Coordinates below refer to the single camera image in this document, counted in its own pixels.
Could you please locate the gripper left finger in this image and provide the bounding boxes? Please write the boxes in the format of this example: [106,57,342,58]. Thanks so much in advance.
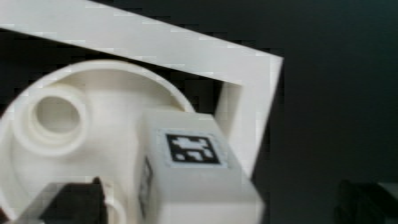
[38,178,108,224]

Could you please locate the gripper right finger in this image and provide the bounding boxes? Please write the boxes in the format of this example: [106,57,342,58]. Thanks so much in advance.
[333,180,398,224]

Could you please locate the white stool leg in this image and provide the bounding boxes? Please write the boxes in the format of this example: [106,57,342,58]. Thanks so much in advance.
[138,110,262,224]

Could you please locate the white round stool seat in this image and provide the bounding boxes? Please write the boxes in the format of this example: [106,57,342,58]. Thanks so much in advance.
[0,60,193,224]

